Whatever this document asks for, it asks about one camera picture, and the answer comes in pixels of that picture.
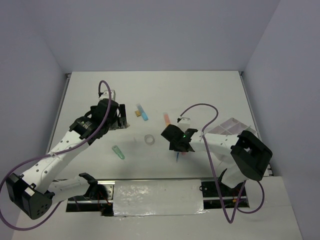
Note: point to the metal base rail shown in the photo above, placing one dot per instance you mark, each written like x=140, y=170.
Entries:
x=104, y=205

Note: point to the green correction tape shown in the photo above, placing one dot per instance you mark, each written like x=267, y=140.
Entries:
x=118, y=152

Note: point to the blue highlighter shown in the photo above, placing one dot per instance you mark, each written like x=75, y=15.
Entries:
x=142, y=112

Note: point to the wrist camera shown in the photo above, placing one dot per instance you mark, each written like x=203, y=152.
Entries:
x=107, y=95
x=183, y=123

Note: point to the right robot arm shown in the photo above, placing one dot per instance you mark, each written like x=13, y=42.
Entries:
x=244, y=156

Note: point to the silver foil sheet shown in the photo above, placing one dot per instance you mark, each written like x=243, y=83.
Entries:
x=158, y=198

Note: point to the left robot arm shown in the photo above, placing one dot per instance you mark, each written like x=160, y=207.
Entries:
x=36, y=189

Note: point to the yellow eraser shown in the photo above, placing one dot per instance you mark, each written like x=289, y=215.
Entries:
x=137, y=113

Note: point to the white divided organizer tray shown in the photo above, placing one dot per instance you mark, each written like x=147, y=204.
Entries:
x=232, y=126

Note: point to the clear tape roll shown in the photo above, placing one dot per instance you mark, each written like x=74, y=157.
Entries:
x=149, y=139

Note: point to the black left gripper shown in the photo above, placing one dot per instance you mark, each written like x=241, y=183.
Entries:
x=121, y=123

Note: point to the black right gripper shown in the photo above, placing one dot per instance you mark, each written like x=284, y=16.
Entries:
x=173, y=146

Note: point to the orange highlighter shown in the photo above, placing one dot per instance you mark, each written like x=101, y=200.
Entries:
x=166, y=119

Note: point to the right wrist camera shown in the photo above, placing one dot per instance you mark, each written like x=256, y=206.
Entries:
x=183, y=123

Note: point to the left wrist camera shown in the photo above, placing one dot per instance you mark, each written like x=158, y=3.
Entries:
x=107, y=95

